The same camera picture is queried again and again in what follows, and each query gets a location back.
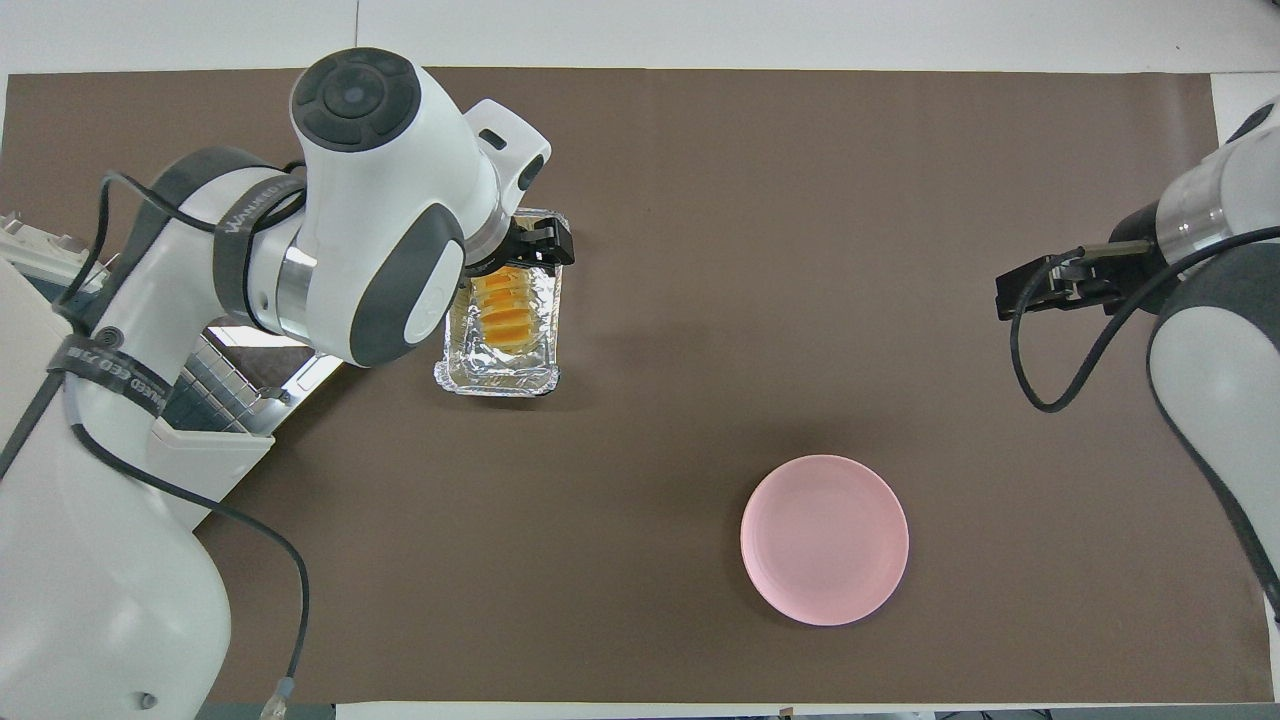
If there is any chrome glass oven door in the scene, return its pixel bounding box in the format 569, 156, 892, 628
195, 320, 349, 406

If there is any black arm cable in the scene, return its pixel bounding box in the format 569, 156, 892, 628
1008, 225, 1280, 414
0, 165, 313, 720

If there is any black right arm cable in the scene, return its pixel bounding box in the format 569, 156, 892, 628
1008, 225, 1280, 414

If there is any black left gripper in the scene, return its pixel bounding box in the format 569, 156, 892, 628
470, 222, 576, 276

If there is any brown table mat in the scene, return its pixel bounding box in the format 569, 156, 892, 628
0, 68, 1273, 706

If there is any white toaster oven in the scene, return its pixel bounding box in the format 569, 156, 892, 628
0, 210, 276, 531

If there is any metal oven wire rack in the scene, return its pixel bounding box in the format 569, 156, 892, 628
165, 335, 291, 433

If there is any golden bread loaf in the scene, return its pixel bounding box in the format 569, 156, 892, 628
472, 265, 546, 353

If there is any aluminium foil tray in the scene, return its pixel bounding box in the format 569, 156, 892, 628
433, 207, 569, 398

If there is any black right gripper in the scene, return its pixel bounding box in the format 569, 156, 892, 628
995, 255, 1151, 322

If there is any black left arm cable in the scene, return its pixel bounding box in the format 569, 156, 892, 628
0, 165, 313, 720

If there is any pink round plate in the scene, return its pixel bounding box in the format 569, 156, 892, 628
740, 455, 911, 628

